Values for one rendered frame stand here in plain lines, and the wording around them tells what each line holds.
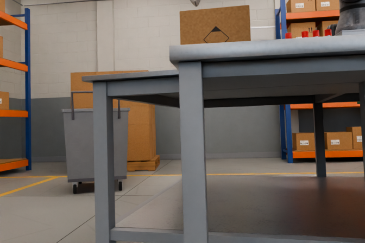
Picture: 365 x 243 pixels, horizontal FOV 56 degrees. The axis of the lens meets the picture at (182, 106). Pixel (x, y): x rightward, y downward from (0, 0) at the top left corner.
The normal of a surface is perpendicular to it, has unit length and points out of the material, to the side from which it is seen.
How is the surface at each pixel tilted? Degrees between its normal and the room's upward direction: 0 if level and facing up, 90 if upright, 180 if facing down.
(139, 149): 90
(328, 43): 90
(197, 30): 90
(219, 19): 90
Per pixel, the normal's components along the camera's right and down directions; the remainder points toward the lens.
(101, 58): -0.12, -0.05
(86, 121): 0.21, 0.00
